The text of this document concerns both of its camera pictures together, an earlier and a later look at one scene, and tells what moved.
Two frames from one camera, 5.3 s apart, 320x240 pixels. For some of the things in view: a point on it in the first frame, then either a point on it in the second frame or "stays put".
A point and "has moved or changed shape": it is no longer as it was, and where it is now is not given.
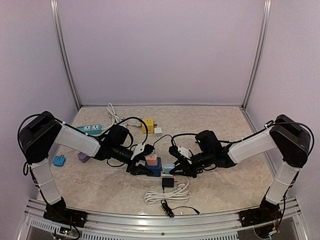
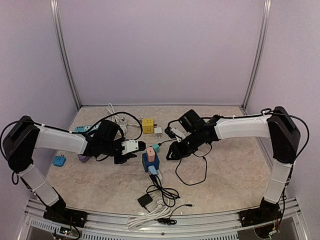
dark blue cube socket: x=156 y=170 has moved or changed shape
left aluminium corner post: x=55 y=4 stays put
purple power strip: x=83 y=157 stays put
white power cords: x=180 y=192 to x=162 y=208
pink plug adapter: x=151 y=160 to x=151 y=154
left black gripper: x=136 y=170 to x=118 y=161
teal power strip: x=91 y=129 stays put
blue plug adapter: x=59 y=161 stays put
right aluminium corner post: x=264 y=27 stays put
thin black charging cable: x=162 y=136 to x=195 y=155
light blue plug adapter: x=168 y=167 to x=152 y=169
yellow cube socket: x=150 y=123 stays put
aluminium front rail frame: x=160 y=225 stays put
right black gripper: x=187 y=170 to x=177 y=151
